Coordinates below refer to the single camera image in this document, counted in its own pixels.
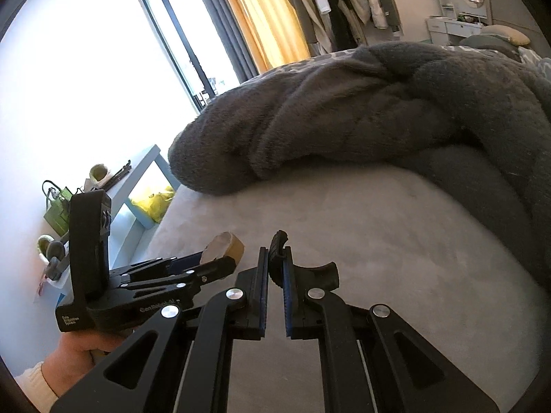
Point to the grey dumbbell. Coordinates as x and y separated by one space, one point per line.
56 254

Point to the yellow curtain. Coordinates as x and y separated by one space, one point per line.
267 8

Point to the person's left forearm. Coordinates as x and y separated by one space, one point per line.
34 385

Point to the person's left hand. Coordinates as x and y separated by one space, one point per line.
73 352

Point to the grey bed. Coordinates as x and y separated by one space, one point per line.
387 245

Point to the dark framed window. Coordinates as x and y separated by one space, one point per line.
172 30

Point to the light blue side table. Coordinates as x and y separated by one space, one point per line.
148 159

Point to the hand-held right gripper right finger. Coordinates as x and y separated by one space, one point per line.
287 309

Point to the black tool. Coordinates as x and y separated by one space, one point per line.
122 170

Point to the hanging clothes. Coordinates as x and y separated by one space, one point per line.
340 0

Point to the beige pillow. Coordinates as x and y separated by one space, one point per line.
508 34

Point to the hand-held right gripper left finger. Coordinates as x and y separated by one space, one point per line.
262 301

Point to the white vanity table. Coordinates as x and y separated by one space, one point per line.
456 28

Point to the grey fluffy blanket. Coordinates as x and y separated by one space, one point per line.
344 107

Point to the grey curtain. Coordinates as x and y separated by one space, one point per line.
224 21

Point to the green bag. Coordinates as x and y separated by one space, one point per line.
58 215

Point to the grey padded headboard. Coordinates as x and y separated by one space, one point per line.
516 4

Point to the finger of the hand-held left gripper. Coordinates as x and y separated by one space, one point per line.
163 264
172 286

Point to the green white shoe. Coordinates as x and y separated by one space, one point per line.
100 173
44 247

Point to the yellow plastic bag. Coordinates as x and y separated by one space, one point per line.
153 202

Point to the curved black rubber piece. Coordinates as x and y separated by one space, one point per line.
274 262

